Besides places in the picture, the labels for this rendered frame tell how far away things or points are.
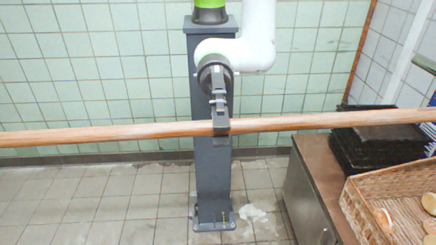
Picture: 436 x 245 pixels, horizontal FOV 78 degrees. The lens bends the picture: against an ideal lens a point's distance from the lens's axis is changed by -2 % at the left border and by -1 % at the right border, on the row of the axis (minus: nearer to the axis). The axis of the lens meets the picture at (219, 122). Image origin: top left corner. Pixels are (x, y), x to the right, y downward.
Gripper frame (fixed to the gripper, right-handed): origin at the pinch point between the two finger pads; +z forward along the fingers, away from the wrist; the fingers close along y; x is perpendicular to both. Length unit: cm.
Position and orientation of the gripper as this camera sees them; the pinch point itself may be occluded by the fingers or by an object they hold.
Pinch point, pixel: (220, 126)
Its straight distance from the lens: 50.7
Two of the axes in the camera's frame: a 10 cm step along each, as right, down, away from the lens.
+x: -10.0, 0.4, -0.5
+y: 0.0, 8.2, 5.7
